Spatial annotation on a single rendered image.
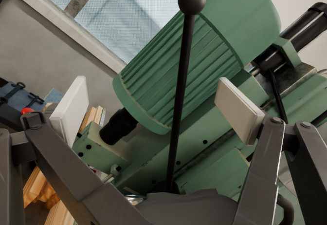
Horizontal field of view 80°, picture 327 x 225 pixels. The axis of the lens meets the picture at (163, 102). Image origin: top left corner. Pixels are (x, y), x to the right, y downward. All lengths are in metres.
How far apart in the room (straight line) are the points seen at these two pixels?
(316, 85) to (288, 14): 1.91
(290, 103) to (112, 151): 0.41
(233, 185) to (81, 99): 0.33
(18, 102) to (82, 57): 1.36
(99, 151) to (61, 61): 1.49
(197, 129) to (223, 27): 0.21
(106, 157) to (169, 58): 0.29
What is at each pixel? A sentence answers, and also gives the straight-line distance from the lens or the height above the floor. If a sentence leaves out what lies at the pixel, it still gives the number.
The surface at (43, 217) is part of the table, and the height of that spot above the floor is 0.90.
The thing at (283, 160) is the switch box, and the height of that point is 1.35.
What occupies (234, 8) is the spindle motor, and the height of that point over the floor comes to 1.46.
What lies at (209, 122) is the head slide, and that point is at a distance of 0.44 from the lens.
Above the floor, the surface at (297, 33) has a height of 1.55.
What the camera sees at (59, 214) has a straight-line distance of 0.53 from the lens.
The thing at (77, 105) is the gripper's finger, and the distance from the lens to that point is 0.17.
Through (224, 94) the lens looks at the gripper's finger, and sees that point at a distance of 0.20.
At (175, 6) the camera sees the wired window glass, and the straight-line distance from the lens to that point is 1.89.
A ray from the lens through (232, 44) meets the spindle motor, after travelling 0.36.
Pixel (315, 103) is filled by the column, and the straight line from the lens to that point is 0.49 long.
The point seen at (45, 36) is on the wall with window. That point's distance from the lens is 1.89.
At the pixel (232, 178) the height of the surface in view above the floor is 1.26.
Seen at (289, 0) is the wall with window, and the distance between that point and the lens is 2.33.
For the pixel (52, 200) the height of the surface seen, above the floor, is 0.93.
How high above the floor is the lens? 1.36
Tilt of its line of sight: 15 degrees down
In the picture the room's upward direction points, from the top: 48 degrees clockwise
